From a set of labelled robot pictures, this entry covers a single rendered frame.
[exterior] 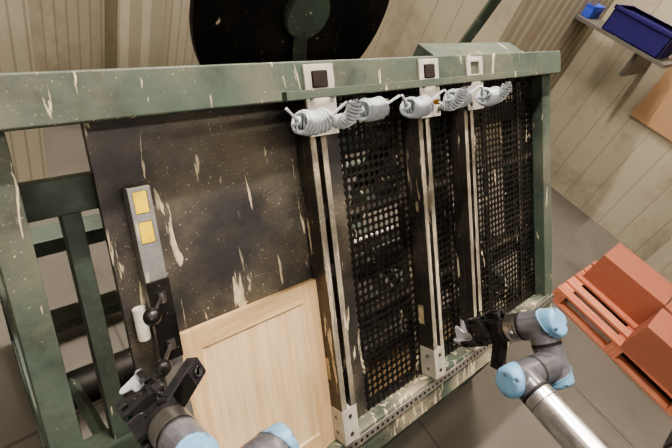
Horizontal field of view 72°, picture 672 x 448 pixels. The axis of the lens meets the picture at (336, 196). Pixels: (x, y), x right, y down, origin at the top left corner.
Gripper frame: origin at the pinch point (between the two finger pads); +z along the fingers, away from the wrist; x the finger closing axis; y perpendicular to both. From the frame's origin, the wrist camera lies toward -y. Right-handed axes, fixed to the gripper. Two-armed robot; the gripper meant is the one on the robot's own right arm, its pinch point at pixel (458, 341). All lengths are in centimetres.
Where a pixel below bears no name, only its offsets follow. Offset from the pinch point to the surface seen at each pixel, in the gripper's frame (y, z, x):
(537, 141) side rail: 52, 4, -108
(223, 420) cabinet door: 10, 28, 66
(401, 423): -26.3, 39.8, 3.2
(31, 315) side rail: 51, 6, 101
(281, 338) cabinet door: 23, 21, 45
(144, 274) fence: 52, 6, 79
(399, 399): -17.9, 37.1, 1.9
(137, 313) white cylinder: 44, 11, 82
